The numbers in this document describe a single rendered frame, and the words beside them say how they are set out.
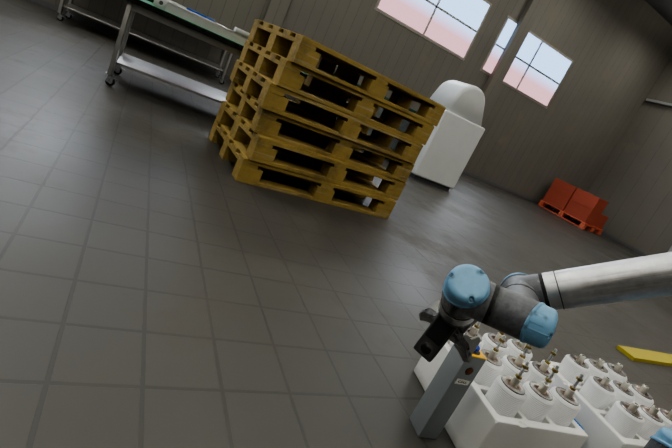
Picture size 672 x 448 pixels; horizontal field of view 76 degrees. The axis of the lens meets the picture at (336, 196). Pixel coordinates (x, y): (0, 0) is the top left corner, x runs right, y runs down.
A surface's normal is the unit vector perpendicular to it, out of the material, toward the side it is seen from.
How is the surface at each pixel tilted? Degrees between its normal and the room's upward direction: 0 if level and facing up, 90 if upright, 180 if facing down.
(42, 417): 0
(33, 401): 0
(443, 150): 90
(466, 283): 51
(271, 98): 90
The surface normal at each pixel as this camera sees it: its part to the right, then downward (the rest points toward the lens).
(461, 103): 0.33, 0.40
